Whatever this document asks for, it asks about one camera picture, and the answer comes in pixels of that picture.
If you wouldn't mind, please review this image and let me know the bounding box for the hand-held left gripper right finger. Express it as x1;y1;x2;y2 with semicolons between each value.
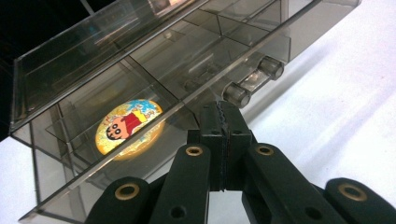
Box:
221;100;253;191

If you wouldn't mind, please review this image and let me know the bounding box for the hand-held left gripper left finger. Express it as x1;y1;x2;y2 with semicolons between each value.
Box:
187;100;229;192

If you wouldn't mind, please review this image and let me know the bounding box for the round yellow cartoon pin badge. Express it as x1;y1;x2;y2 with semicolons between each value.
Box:
94;98;165;157

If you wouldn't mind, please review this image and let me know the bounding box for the smoky acrylic drawer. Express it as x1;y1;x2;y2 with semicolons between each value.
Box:
32;70;220;216
18;0;363;224

